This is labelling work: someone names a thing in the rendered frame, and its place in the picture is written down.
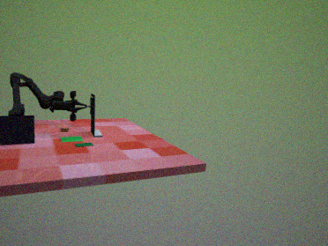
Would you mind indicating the black panel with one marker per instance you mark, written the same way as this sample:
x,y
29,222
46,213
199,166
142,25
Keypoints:
x,y
96,133

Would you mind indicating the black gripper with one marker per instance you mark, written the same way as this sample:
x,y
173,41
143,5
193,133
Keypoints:
x,y
69,105

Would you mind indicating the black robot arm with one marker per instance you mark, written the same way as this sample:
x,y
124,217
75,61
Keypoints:
x,y
45,101

